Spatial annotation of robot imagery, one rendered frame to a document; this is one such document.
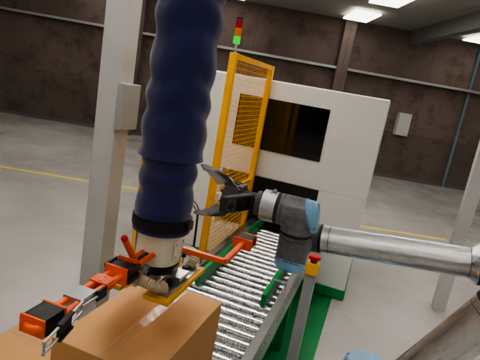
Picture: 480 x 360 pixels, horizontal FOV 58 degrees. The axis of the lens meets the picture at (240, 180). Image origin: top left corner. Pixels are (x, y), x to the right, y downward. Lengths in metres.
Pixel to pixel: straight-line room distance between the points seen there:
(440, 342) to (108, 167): 2.31
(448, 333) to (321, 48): 11.25
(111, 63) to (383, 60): 10.30
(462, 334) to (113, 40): 2.48
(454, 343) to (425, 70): 11.95
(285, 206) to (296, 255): 0.14
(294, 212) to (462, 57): 12.38
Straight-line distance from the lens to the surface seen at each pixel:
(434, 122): 13.21
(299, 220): 1.19
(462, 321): 1.27
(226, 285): 3.11
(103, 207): 3.09
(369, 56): 12.52
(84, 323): 1.79
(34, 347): 2.37
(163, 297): 1.59
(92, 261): 3.27
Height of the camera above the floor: 1.90
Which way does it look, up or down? 13 degrees down
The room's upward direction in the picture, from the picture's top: 10 degrees clockwise
